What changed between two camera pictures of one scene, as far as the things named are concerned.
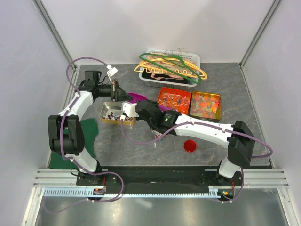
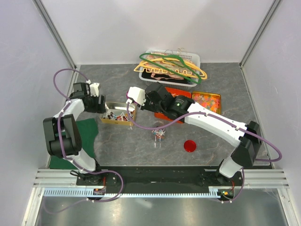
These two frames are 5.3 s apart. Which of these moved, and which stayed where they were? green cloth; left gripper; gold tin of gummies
Moved: left gripper
Stayed: gold tin of gummies; green cloth
